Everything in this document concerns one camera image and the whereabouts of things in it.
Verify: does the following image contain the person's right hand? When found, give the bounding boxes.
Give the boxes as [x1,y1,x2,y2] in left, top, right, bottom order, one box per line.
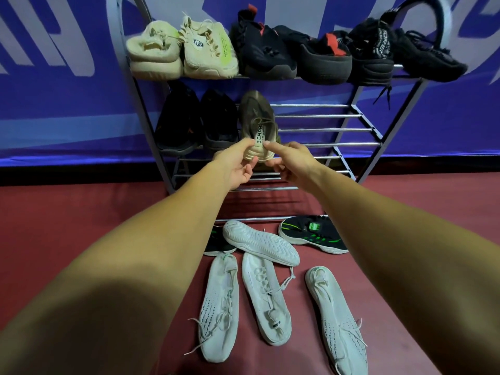
[262,141,326,193]

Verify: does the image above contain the person's left hand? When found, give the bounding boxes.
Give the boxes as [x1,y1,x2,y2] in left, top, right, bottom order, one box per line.
[212,138,259,191]

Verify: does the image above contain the grey metal shoe rack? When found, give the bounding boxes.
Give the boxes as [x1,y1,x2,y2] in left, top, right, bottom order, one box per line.
[106,0,454,224]

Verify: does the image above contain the black orange sneaker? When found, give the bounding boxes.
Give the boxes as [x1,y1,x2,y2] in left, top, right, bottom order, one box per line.
[199,89,240,152]

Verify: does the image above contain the tan chunky sneaker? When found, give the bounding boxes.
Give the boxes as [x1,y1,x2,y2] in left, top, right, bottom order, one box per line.
[239,90,280,163]

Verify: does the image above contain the black shoe orange marks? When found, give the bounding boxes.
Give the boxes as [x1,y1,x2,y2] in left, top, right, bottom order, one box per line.
[155,83,203,157]

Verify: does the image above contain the black green sneaker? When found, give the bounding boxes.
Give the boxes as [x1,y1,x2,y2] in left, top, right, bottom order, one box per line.
[278,214,349,255]
[203,225,237,257]

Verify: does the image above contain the grey white sneaker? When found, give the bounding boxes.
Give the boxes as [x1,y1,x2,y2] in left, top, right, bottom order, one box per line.
[222,219,301,267]
[241,252,296,346]

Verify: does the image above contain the beige sneaker green stripe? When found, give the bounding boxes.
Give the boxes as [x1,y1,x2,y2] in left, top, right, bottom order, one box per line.
[179,13,240,80]

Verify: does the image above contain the black strap sneaker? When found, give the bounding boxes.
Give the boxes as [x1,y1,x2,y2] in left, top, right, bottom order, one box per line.
[346,18,395,110]

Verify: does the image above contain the beige knit sneaker plain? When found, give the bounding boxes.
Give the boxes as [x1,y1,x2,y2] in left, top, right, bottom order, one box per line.
[126,20,183,81]

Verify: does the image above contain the white knit sneaker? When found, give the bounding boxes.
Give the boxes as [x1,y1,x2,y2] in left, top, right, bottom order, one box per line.
[305,266,369,375]
[184,253,240,364]

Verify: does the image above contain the plain black shoe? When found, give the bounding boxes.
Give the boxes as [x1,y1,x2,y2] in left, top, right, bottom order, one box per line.
[392,29,469,83]

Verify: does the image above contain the person's right forearm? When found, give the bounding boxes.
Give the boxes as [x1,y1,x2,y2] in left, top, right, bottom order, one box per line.
[312,166,500,375]

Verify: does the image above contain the person's left forearm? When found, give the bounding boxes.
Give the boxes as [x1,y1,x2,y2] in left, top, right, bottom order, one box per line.
[0,166,233,375]

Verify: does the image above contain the blue printed wall banner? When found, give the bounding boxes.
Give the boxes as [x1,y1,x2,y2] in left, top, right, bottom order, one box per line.
[0,0,500,167]

